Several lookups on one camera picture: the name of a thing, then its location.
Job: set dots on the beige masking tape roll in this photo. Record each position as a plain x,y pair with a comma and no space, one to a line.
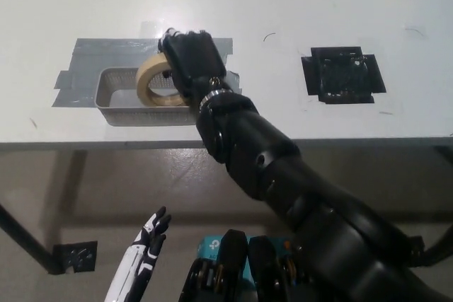
145,74

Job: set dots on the small grey perforated container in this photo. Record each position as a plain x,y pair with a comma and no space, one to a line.
141,116

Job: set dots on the dark table frame bar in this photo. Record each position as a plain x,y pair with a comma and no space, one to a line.
445,153

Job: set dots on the black diagonal table leg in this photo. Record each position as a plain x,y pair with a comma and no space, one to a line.
24,238

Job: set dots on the grey duct tape patch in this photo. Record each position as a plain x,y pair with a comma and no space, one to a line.
102,51

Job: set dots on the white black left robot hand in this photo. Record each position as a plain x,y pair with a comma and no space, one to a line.
141,256

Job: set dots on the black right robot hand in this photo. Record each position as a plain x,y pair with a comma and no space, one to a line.
193,59

